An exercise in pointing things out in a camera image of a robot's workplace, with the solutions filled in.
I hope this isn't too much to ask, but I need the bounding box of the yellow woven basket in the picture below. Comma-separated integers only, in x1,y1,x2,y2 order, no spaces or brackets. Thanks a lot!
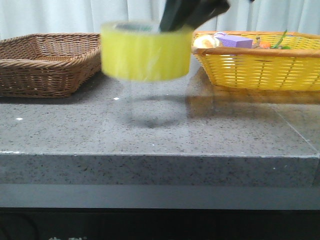
191,31,320,91

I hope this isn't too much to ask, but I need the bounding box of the brown wicker basket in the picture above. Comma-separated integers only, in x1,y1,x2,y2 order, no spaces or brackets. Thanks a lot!
0,32,101,98

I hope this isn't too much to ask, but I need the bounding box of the yellow tape roll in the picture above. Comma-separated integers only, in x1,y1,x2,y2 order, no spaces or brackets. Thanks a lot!
100,21,193,82

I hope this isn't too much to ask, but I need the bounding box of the orange toy carrot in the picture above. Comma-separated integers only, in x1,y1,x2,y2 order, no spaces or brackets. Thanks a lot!
252,36,271,49

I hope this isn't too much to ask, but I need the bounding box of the purple block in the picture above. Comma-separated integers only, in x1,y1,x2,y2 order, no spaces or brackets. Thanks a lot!
217,35,253,49

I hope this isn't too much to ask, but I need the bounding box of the cream bread roll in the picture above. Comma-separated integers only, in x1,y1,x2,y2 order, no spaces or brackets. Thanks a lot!
193,35,220,49

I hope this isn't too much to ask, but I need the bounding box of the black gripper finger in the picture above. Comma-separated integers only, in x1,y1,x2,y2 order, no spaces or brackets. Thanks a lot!
174,0,230,30
159,0,190,32

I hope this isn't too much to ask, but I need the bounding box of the white curtain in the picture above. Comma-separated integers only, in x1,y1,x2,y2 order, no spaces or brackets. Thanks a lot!
0,0,320,39

